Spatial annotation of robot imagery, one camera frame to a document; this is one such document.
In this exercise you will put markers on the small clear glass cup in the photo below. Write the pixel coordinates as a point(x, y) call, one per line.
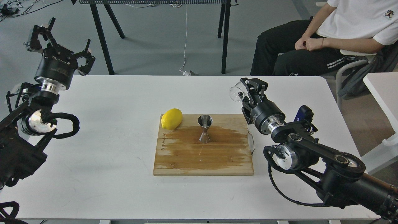
point(235, 92)

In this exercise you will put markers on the person right hand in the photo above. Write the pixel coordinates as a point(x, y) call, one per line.
point(301, 43)

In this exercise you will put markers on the chair with grey armrest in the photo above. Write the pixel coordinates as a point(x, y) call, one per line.
point(357, 68)

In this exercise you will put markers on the wooden cutting board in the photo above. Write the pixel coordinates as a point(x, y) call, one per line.
point(180, 153)

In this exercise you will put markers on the steel double jigger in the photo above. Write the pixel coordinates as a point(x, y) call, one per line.
point(205, 121)

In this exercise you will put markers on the person left hand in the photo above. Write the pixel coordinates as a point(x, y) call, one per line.
point(314, 44)

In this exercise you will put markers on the seated person white shirt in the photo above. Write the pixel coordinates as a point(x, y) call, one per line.
point(275, 54)

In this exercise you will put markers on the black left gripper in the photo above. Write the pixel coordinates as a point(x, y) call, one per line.
point(56, 68)

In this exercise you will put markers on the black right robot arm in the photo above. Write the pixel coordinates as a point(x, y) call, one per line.
point(338, 178)

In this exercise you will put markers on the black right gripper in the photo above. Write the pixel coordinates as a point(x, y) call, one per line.
point(257, 109)

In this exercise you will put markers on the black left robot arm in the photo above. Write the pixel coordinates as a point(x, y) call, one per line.
point(31, 125)

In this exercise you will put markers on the yellow lemon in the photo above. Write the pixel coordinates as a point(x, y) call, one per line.
point(171, 119)

